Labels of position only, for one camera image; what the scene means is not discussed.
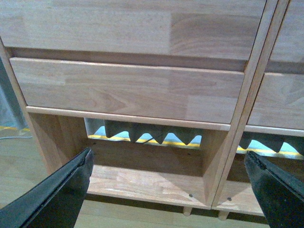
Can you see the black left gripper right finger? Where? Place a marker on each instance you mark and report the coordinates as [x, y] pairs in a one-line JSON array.
[[279, 194]]

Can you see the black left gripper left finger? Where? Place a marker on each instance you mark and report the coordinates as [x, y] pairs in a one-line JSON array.
[[56, 201]]

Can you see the right wooden shelf unit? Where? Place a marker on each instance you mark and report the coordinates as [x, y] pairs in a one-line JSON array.
[[278, 48]]

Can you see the right wooden drawer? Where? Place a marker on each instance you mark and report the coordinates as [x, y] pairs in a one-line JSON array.
[[279, 102]]

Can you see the wooden drawer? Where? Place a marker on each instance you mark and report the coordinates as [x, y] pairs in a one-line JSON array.
[[186, 94], [279, 102], [223, 29]]

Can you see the lower left wooden drawer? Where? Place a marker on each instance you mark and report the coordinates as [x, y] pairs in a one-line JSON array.
[[186, 94]]

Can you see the upper left wooden drawer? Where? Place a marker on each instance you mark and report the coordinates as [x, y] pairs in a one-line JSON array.
[[223, 29]]

